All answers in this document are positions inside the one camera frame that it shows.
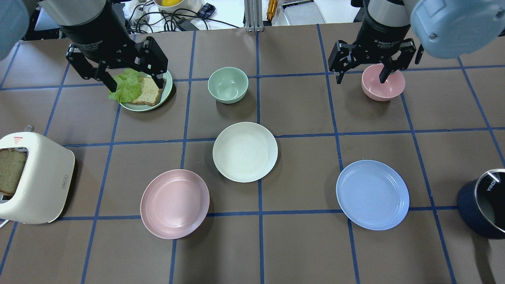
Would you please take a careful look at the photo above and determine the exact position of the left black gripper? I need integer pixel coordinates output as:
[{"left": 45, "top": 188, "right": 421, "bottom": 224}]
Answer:
[{"left": 60, "top": 9, "right": 168, "bottom": 92}]

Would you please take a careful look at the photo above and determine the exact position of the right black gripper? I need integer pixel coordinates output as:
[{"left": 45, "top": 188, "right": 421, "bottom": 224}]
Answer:
[{"left": 328, "top": 15, "right": 417, "bottom": 84}]

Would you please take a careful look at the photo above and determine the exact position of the blue plate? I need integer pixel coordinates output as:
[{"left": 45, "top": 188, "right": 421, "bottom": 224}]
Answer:
[{"left": 335, "top": 160, "right": 410, "bottom": 231}]

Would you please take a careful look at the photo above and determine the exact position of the pink plate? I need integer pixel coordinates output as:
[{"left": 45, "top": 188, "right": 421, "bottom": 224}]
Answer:
[{"left": 140, "top": 169, "right": 210, "bottom": 239}]

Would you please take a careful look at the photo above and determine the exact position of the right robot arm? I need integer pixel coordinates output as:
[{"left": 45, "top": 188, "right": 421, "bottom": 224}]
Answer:
[{"left": 328, "top": 0, "right": 505, "bottom": 84}]

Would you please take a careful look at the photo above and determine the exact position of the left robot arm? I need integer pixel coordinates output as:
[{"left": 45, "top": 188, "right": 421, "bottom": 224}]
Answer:
[{"left": 0, "top": 0, "right": 168, "bottom": 92}]

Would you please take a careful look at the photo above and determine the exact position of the green lettuce leaf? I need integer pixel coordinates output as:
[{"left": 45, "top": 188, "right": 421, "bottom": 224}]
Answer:
[{"left": 108, "top": 69, "right": 141, "bottom": 103}]

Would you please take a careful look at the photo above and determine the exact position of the pink bowl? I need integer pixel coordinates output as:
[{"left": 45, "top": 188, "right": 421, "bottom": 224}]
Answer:
[{"left": 361, "top": 64, "right": 406, "bottom": 102}]

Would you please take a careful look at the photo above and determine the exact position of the bread slice on plate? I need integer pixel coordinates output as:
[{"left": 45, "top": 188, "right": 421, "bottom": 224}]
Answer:
[{"left": 128, "top": 76, "right": 166, "bottom": 107}]

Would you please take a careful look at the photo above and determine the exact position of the light green plate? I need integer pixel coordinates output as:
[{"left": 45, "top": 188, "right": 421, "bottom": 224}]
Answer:
[{"left": 109, "top": 69, "right": 174, "bottom": 112}]

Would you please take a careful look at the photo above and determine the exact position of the white bowl with yellow item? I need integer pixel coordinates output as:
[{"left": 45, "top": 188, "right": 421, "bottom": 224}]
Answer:
[{"left": 154, "top": 0, "right": 204, "bottom": 13}]

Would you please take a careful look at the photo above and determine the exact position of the metal tray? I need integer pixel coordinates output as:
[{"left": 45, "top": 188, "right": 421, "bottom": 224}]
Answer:
[{"left": 281, "top": 0, "right": 326, "bottom": 26}]

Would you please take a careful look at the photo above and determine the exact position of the light green bowl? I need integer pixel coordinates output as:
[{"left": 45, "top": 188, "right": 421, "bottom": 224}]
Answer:
[{"left": 208, "top": 67, "right": 249, "bottom": 104}]

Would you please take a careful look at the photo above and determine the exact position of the cream white toaster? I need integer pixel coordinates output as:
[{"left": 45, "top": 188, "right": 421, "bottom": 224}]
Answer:
[{"left": 0, "top": 132, "right": 75, "bottom": 224}]

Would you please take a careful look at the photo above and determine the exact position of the bread slice in toaster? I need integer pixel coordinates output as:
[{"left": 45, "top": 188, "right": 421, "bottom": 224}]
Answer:
[{"left": 0, "top": 149, "right": 27, "bottom": 196}]

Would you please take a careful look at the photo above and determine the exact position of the cream white plate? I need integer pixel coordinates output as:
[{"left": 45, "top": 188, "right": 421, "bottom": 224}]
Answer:
[{"left": 212, "top": 122, "right": 279, "bottom": 183}]

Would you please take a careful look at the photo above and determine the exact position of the dark blue pot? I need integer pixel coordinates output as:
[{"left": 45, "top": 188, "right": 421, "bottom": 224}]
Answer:
[{"left": 457, "top": 168, "right": 505, "bottom": 239}]

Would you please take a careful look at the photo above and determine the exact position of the black cable bundle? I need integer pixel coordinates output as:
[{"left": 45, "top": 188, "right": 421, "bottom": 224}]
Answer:
[{"left": 128, "top": 0, "right": 241, "bottom": 34}]

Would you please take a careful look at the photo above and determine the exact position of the yellow screwdriver handle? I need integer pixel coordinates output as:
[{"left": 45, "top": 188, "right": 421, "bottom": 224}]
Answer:
[{"left": 266, "top": 0, "right": 278, "bottom": 21}]

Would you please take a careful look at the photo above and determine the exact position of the aluminium frame post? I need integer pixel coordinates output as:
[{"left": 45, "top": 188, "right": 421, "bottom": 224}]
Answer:
[{"left": 244, "top": 0, "right": 264, "bottom": 32}]

